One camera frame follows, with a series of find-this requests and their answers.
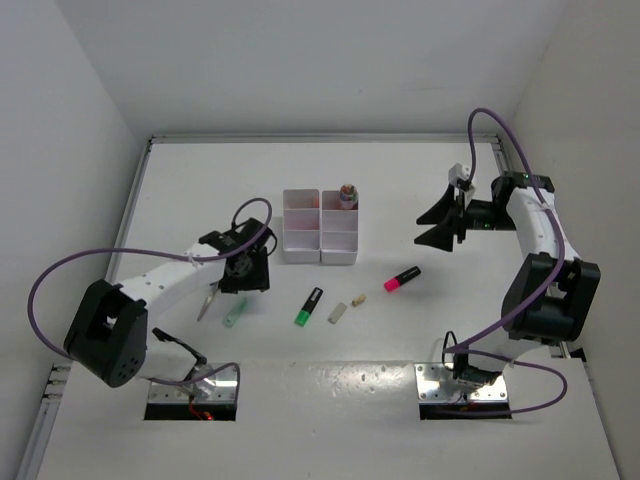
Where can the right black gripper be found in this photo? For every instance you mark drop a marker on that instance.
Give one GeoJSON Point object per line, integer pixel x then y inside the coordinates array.
{"type": "Point", "coordinates": [444, 212]}

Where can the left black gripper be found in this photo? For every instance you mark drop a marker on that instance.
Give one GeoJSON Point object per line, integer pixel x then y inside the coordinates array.
{"type": "Point", "coordinates": [258, 279]}

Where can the green correction tape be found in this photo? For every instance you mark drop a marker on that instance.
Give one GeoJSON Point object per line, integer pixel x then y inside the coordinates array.
{"type": "Point", "coordinates": [235, 313]}

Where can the green black highlighter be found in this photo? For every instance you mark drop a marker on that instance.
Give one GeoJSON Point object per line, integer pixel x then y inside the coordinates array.
{"type": "Point", "coordinates": [309, 306]}

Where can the pink black highlighter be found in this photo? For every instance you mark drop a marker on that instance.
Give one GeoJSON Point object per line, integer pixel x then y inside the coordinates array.
{"type": "Point", "coordinates": [397, 281]}

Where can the clear tube of colored pens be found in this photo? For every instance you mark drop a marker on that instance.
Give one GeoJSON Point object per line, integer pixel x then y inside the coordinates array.
{"type": "Point", "coordinates": [348, 197]}

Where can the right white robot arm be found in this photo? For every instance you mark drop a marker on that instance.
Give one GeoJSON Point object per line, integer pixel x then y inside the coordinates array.
{"type": "Point", "coordinates": [549, 299]}

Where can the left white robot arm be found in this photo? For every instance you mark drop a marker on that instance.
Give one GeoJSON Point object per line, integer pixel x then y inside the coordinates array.
{"type": "Point", "coordinates": [117, 332]}

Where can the left white organizer box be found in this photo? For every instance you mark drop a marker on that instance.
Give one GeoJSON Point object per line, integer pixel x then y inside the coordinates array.
{"type": "Point", "coordinates": [301, 227]}

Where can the white organizer box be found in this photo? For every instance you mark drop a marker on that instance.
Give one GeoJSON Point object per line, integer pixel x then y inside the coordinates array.
{"type": "Point", "coordinates": [301, 227]}
{"type": "Point", "coordinates": [339, 231]}

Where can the grey eraser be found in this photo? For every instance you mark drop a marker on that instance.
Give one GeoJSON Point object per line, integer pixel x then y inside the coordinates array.
{"type": "Point", "coordinates": [337, 313]}

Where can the right white organizer box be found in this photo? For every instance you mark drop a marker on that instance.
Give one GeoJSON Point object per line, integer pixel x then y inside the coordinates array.
{"type": "Point", "coordinates": [339, 231]}

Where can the small tan eraser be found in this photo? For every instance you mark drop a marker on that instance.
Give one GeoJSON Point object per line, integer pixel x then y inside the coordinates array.
{"type": "Point", "coordinates": [358, 300]}

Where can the black handled scissors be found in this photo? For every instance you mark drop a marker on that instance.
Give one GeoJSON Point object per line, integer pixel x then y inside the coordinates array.
{"type": "Point", "coordinates": [207, 302]}

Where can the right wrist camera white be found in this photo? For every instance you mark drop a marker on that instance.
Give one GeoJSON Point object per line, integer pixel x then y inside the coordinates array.
{"type": "Point", "coordinates": [459, 176]}

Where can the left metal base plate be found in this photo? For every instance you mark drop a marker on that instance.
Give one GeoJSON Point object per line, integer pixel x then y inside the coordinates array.
{"type": "Point", "coordinates": [219, 389]}

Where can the metal base plate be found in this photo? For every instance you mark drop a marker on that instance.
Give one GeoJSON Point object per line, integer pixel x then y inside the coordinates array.
{"type": "Point", "coordinates": [436, 387]}
{"type": "Point", "coordinates": [219, 389]}

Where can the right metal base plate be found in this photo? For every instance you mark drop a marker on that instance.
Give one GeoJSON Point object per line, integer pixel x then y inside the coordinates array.
{"type": "Point", "coordinates": [436, 387]}

